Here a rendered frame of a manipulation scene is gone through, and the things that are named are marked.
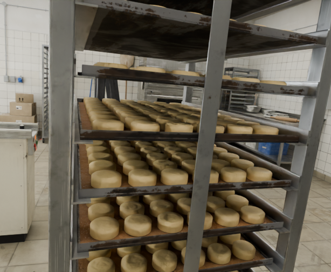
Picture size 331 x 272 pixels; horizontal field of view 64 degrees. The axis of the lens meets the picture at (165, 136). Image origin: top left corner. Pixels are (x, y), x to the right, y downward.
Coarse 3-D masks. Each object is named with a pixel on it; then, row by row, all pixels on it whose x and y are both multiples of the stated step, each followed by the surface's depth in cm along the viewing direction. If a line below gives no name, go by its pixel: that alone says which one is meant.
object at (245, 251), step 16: (208, 240) 60; (224, 240) 63; (240, 240) 61; (96, 256) 52; (112, 256) 55; (128, 256) 52; (144, 256) 55; (160, 256) 53; (176, 256) 54; (208, 256) 56; (224, 256) 55; (240, 256) 57; (256, 256) 59
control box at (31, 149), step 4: (32, 132) 213; (36, 132) 215; (32, 136) 200; (36, 136) 214; (28, 140) 196; (32, 140) 198; (36, 140) 213; (28, 144) 197; (32, 144) 198; (28, 148) 198; (32, 148) 199; (36, 148) 216; (28, 152) 198; (32, 152) 199
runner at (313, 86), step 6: (288, 84) 55; (294, 84) 53; (300, 84) 52; (306, 84) 50; (312, 84) 49; (318, 84) 48; (228, 90) 71; (234, 90) 69; (240, 90) 66; (312, 90) 49; (294, 96) 50; (300, 96) 48; (306, 96) 48; (312, 96) 49
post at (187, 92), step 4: (188, 64) 104; (192, 64) 104; (188, 68) 104; (192, 68) 104; (184, 88) 107; (188, 88) 105; (192, 88) 106; (184, 92) 107; (188, 92) 106; (184, 96) 107; (188, 96) 106; (184, 100) 107; (188, 100) 107
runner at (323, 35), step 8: (312, 32) 49; (320, 32) 48; (328, 32) 46; (320, 40) 48; (280, 48) 53; (288, 48) 51; (296, 48) 50; (304, 48) 50; (312, 48) 49; (232, 56) 71; (240, 56) 69
